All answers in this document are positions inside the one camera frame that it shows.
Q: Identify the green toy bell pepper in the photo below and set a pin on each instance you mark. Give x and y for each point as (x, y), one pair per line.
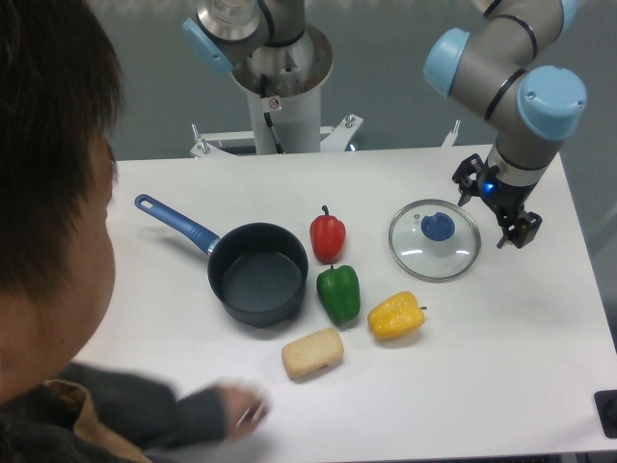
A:
(338, 290)

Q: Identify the yellow toy bell pepper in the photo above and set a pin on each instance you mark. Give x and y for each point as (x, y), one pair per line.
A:
(397, 317)

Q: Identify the grey pole at right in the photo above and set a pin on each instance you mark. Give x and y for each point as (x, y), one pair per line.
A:
(604, 232)

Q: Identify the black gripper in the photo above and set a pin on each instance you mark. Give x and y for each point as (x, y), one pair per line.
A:
(475, 178)

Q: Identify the beige toy bread block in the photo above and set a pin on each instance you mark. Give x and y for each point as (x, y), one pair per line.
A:
(312, 352)

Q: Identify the person head dark hair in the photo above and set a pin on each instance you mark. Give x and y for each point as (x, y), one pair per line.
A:
(61, 93)

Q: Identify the glass lid blue knob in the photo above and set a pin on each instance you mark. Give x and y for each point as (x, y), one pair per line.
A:
(434, 240)

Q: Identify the red toy bell pepper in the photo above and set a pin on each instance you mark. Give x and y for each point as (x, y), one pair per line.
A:
(327, 235)

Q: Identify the person right forearm dark sleeve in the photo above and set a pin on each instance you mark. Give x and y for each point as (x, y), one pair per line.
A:
(196, 418)

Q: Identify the dark saucepan blue handle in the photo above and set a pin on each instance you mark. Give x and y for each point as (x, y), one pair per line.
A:
(258, 271)

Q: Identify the black device at table edge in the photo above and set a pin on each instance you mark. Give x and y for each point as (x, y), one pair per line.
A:
(606, 404)

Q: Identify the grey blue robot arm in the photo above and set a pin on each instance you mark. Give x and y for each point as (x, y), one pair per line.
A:
(533, 110)

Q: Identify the person right hand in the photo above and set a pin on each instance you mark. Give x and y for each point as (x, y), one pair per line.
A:
(244, 409)

